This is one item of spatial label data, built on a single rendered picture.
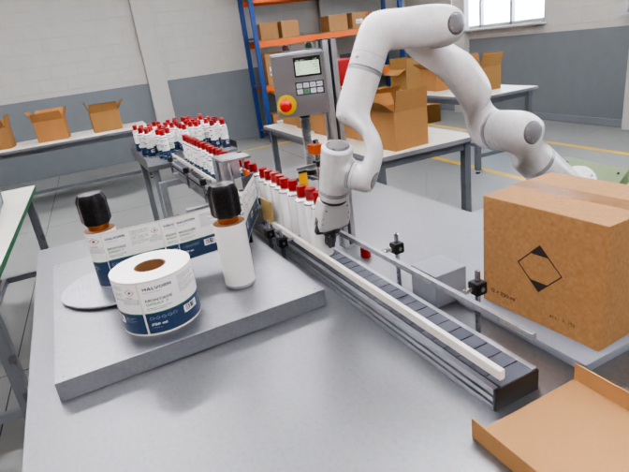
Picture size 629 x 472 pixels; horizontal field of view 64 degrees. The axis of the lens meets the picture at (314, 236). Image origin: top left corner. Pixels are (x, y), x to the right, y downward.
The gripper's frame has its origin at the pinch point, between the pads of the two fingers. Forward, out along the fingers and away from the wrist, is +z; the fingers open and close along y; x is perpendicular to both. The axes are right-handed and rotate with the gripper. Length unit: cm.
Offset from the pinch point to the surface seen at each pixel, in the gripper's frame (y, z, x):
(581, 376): -13, -17, 73
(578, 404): -8, -16, 76
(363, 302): 5.4, -1.5, 27.0
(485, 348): -2, -15, 59
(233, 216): 27.4, -13.2, -5.9
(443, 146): -152, 62, -116
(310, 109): -7.3, -27.8, -29.1
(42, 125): 85, 191, -533
